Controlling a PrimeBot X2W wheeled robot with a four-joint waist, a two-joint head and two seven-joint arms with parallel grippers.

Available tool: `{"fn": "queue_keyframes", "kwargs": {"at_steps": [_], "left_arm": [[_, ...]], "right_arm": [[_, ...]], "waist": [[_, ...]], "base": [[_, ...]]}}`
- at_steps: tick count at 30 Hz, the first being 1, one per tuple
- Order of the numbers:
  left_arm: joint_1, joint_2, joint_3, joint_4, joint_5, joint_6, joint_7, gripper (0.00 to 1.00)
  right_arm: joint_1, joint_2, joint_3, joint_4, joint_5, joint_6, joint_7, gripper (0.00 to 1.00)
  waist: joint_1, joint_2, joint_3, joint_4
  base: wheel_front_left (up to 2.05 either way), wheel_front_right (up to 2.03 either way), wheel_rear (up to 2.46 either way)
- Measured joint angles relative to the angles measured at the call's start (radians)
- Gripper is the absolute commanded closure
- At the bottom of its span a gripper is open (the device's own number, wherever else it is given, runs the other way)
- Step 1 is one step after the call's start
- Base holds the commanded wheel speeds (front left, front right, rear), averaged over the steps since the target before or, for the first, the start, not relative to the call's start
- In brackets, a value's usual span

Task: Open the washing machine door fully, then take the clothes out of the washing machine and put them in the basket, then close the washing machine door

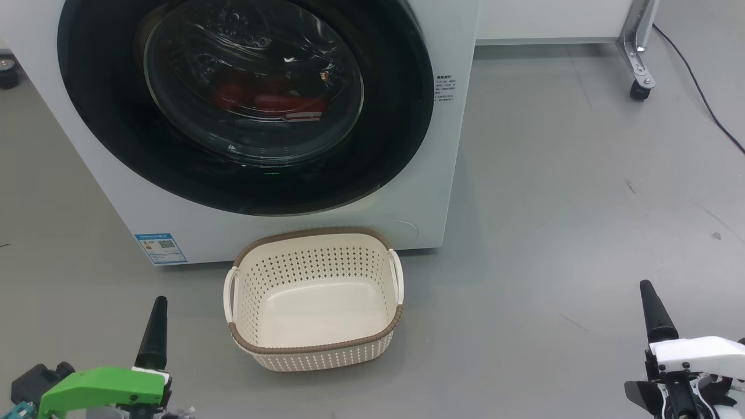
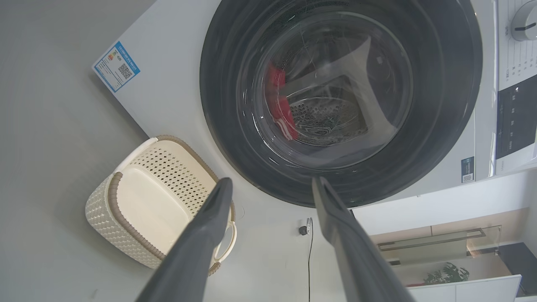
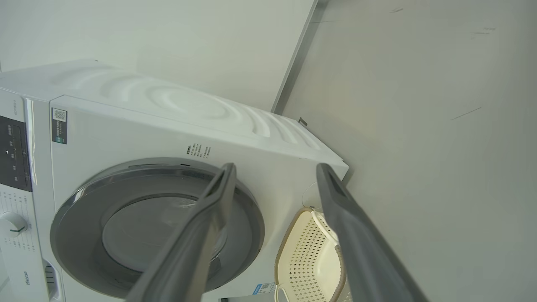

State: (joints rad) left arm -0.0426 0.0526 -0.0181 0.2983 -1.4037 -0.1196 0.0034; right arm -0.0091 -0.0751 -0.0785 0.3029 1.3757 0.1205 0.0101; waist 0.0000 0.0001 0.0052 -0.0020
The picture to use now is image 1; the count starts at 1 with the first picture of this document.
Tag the red and white garment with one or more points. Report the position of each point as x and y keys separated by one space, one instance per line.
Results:
x=279 y=103

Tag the printed text label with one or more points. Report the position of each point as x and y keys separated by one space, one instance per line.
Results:
x=445 y=88

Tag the white partition panel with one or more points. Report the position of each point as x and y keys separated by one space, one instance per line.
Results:
x=547 y=17

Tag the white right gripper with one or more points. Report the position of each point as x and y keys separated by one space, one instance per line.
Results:
x=698 y=355

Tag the cream plastic laundry basket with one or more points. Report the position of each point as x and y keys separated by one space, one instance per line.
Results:
x=317 y=308

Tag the blue energy label sticker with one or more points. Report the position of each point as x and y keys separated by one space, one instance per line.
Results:
x=162 y=248

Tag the washing machine glass door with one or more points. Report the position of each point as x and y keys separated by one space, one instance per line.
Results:
x=384 y=134

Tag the white front-load washing machine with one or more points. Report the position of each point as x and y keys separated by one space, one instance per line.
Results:
x=105 y=198

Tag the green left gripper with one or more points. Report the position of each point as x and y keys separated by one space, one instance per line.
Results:
x=105 y=387

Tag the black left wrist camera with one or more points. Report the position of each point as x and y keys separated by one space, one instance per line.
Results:
x=35 y=378

